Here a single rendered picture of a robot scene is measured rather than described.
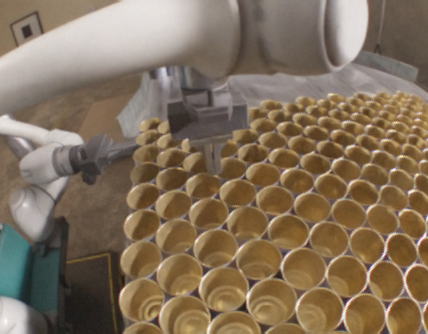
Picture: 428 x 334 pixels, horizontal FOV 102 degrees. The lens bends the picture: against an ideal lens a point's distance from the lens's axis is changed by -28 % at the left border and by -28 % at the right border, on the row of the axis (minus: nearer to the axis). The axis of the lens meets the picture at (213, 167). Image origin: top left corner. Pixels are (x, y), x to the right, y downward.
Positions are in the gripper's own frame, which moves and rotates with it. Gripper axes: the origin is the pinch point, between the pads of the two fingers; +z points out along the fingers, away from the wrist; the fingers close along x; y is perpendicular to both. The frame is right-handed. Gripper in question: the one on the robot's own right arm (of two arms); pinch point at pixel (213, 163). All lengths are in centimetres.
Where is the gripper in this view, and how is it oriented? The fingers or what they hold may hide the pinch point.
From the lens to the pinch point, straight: 47.0
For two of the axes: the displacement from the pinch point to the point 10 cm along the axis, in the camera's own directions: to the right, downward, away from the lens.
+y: -1.6, -6.4, 7.5
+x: -9.8, 1.8, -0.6
